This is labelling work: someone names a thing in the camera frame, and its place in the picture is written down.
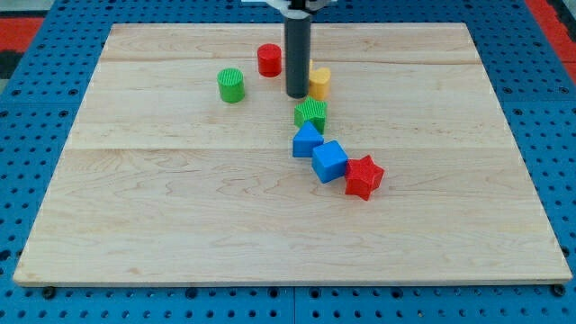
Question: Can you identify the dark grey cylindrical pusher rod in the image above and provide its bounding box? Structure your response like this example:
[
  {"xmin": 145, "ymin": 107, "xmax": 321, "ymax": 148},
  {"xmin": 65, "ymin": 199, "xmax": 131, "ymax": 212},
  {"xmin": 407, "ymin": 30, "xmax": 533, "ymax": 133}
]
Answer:
[{"xmin": 283, "ymin": 10, "xmax": 311, "ymax": 99}]

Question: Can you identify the white pusher mount bracket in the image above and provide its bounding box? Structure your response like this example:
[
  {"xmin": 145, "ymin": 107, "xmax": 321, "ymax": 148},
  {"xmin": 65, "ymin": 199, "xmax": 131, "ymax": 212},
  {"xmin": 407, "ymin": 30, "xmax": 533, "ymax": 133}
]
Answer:
[{"xmin": 241, "ymin": 0, "xmax": 338, "ymax": 13}]

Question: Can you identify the green star block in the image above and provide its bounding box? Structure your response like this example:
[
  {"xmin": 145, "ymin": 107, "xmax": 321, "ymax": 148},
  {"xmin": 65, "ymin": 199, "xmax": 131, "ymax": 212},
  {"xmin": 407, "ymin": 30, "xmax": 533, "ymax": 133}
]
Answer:
[{"xmin": 293, "ymin": 96, "xmax": 328, "ymax": 134}]

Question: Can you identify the red star block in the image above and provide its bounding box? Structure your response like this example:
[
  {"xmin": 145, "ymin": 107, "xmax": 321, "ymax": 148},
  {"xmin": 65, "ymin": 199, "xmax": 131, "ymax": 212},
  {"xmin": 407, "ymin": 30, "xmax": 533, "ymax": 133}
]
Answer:
[{"xmin": 345, "ymin": 155, "xmax": 385, "ymax": 201}]

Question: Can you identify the red cylinder block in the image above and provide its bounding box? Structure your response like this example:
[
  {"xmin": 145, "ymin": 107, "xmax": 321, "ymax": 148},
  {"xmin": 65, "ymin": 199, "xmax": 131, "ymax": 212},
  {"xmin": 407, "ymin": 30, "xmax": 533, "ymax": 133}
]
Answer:
[{"xmin": 256, "ymin": 43, "xmax": 282, "ymax": 77}]

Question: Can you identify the yellow heart block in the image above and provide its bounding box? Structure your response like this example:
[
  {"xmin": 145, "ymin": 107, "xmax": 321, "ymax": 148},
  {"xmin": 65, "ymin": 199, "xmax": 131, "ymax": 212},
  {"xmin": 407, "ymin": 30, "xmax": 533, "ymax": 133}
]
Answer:
[{"xmin": 309, "ymin": 60, "xmax": 331, "ymax": 101}]

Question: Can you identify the green cylinder block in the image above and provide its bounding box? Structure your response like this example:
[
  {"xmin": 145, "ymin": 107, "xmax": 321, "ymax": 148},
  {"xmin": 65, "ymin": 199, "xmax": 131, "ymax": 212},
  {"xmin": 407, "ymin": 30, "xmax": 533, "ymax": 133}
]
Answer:
[{"xmin": 217, "ymin": 67, "xmax": 245, "ymax": 104}]

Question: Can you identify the blue triangle block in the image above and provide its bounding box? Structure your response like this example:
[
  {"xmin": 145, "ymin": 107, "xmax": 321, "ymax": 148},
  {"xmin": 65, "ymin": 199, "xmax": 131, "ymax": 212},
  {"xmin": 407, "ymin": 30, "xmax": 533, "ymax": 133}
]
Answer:
[{"xmin": 292, "ymin": 121, "xmax": 324, "ymax": 158}]

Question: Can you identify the blue cube block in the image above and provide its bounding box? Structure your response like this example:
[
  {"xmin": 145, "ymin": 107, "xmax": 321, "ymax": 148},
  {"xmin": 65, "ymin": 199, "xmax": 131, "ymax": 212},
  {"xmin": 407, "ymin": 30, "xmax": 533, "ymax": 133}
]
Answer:
[{"xmin": 311, "ymin": 140, "xmax": 348, "ymax": 184}]

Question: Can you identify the light wooden board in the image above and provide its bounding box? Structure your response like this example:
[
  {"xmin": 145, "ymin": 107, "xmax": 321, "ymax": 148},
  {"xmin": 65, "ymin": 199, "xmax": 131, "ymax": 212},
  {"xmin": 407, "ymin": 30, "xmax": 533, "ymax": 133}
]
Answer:
[{"xmin": 13, "ymin": 22, "xmax": 572, "ymax": 287}]

